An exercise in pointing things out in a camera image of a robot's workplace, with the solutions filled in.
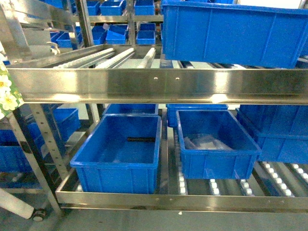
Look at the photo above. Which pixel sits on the blue bin lower middle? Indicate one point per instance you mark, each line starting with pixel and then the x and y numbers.
pixel 214 145

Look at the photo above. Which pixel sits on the flower gift bag enjoy life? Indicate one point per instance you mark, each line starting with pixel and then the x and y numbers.
pixel 10 97

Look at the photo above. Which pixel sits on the steel roller rack frame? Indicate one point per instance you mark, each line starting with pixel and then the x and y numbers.
pixel 39 83

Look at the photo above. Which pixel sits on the blue bin lower left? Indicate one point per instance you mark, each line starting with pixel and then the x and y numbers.
pixel 121 155

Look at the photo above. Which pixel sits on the large blue bin right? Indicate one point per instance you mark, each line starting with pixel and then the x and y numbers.
pixel 233 34

